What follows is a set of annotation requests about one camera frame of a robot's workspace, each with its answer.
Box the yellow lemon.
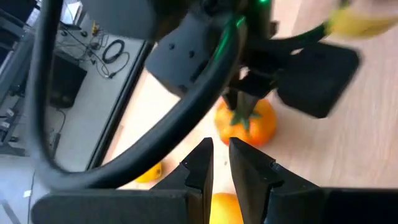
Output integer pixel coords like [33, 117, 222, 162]
[134, 161, 163, 184]

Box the black metal shelf rack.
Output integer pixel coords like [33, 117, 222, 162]
[0, 0, 37, 156]

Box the black box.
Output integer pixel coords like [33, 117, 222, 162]
[49, 53, 88, 109]

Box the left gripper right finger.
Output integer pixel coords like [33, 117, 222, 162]
[228, 137, 323, 224]

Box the orange fruit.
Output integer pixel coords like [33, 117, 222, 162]
[210, 192, 245, 224]

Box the coiled black cable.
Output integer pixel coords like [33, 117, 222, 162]
[101, 39, 126, 65]

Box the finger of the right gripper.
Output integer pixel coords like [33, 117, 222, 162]
[242, 71, 277, 100]
[222, 86, 242, 111]

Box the black metal table frame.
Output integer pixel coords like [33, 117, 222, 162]
[86, 42, 155, 170]

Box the orange tomato green stem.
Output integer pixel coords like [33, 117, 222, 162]
[214, 98, 277, 147]

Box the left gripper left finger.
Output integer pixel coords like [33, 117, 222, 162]
[151, 137, 215, 224]

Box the thick black cable loop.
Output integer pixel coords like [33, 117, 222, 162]
[26, 0, 249, 191]

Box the yellow banana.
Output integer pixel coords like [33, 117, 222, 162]
[325, 5, 398, 40]

